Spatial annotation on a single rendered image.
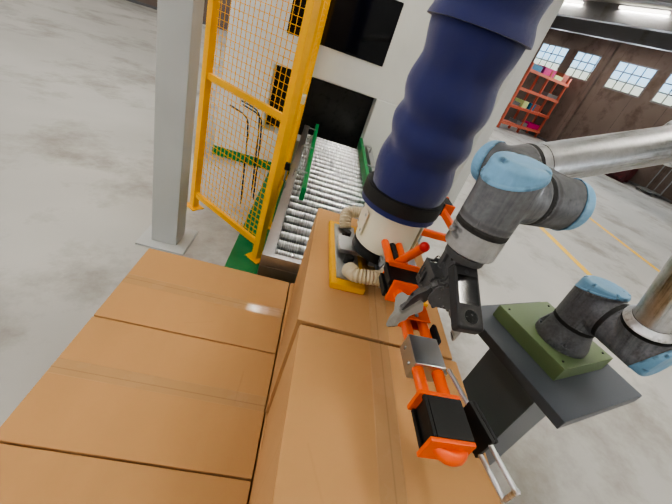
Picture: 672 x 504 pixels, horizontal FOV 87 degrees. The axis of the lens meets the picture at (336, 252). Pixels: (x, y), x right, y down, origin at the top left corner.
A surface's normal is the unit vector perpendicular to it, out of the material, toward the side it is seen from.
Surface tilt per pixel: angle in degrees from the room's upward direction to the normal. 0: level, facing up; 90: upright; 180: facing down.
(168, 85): 90
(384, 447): 0
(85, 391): 0
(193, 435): 0
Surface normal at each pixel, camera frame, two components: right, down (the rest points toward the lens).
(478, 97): 0.32, 0.40
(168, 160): -0.01, 0.55
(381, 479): 0.30, -0.79
